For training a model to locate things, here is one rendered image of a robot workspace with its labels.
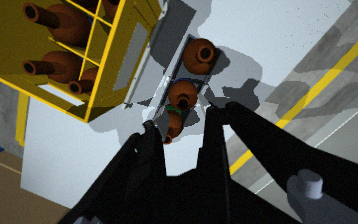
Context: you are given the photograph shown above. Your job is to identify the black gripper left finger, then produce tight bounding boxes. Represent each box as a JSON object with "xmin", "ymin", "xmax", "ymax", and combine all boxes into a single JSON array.
[{"xmin": 57, "ymin": 106, "xmax": 170, "ymax": 224}]

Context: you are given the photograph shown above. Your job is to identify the brown bottle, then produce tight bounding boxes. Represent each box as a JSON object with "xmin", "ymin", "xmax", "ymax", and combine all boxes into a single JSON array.
[
  {"xmin": 163, "ymin": 104, "xmax": 183, "ymax": 145},
  {"xmin": 183, "ymin": 38, "xmax": 217, "ymax": 75},
  {"xmin": 102, "ymin": 0, "xmax": 120, "ymax": 22},
  {"xmin": 68, "ymin": 67, "xmax": 99, "ymax": 96},
  {"xmin": 168, "ymin": 78, "xmax": 198, "ymax": 111},
  {"xmin": 73, "ymin": 0, "xmax": 99, "ymax": 14},
  {"xmin": 22, "ymin": 51, "xmax": 84, "ymax": 84},
  {"xmin": 22, "ymin": 2, "xmax": 94, "ymax": 49}
]

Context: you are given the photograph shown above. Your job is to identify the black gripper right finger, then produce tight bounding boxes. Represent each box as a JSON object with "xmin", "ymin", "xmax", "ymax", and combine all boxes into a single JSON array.
[{"xmin": 185, "ymin": 93, "xmax": 358, "ymax": 224}]

